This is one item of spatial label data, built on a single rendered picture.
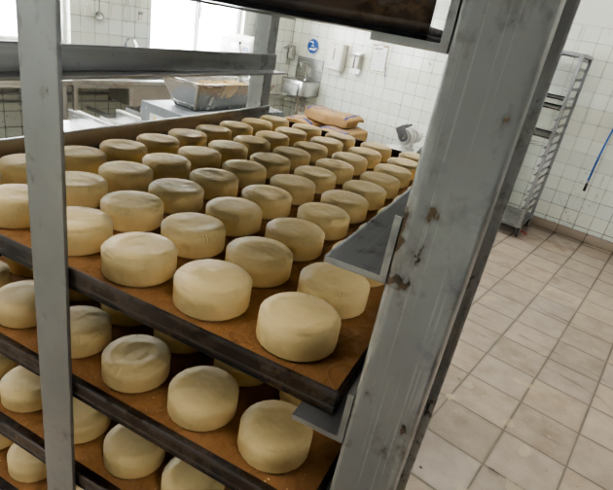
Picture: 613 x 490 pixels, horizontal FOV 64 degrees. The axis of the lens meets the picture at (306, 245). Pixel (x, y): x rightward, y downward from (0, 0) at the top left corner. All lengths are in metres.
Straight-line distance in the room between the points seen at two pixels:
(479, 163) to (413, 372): 0.09
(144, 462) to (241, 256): 0.19
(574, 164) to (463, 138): 5.90
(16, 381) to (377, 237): 0.38
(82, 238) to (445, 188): 0.26
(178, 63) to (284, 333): 0.51
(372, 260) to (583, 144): 5.85
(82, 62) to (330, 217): 0.32
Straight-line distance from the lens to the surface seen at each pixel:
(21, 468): 0.58
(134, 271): 0.34
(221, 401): 0.36
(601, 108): 6.01
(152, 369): 0.39
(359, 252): 0.22
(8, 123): 5.52
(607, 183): 6.05
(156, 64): 0.69
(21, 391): 0.52
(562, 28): 0.79
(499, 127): 0.18
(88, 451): 0.49
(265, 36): 0.92
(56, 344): 0.38
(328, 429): 0.26
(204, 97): 2.54
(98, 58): 0.63
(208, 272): 0.33
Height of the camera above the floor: 1.67
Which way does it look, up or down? 24 degrees down
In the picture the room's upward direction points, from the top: 11 degrees clockwise
